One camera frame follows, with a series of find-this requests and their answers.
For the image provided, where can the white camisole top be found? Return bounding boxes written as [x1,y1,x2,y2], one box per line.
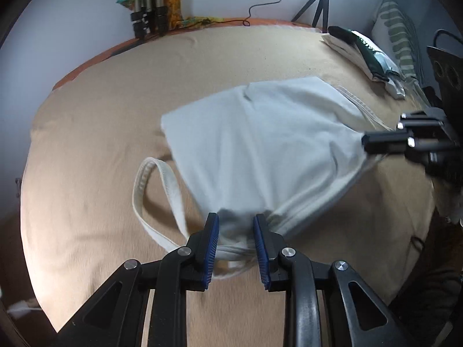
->
[132,77,387,279]

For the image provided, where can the green striped white pillow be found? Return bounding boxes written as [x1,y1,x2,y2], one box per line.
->
[371,0,428,105]

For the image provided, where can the small black tripod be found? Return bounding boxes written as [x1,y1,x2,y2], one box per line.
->
[290,0,333,34]

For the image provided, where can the beige blanket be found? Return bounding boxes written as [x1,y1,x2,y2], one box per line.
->
[21,25,434,329]

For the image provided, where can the orange patterned hanging cloth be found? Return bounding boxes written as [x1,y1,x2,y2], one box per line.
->
[164,0,212,32]

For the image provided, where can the large tripod legs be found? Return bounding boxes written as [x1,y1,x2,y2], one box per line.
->
[130,0,168,40]

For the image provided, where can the white charger cable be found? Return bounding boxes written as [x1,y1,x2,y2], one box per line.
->
[6,297,43,317]

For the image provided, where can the black power cable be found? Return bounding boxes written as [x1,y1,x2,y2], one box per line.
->
[241,0,321,27]

